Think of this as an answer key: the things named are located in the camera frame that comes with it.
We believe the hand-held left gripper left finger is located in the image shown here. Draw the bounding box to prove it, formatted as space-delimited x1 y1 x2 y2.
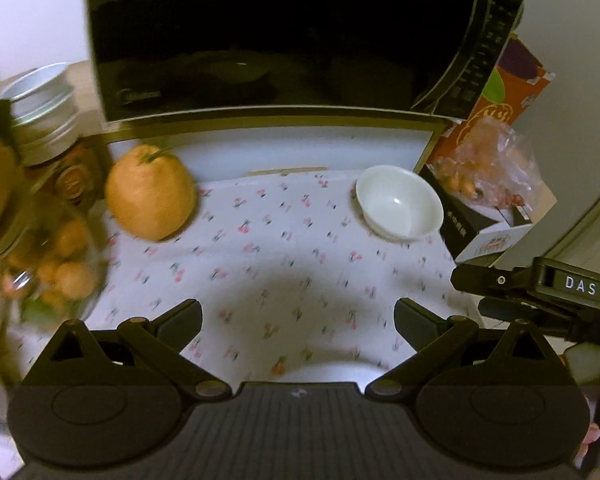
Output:
22 299 233 403

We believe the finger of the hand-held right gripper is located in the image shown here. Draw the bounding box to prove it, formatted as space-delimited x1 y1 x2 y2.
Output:
477 296 600 348
451 259 536 297

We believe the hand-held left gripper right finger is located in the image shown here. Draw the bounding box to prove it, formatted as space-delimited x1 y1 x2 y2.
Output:
365 298 566 403

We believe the white ceramic bowl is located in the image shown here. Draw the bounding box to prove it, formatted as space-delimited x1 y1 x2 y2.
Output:
355 165 445 242

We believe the beige cabinet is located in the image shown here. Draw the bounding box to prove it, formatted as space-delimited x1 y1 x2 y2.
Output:
525 175 600 281

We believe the black and white box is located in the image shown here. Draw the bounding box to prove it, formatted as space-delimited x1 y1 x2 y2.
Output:
417 160 558 263

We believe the plastic bag of oranges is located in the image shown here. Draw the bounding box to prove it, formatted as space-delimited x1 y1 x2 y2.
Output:
430 120 548 208

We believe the floral tablecloth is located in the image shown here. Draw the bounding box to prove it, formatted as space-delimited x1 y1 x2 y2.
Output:
0 170 481 466

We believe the glass jar of small oranges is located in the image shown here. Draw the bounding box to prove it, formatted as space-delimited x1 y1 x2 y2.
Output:
0 160 112 361

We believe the red printed carton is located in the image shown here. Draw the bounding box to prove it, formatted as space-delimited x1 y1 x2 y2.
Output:
427 35 556 171

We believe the glass jar with metal lid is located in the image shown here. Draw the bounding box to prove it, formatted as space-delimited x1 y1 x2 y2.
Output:
0 62 113 216

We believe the black microwave oven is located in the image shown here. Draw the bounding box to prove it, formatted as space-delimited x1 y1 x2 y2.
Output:
82 0 531 123

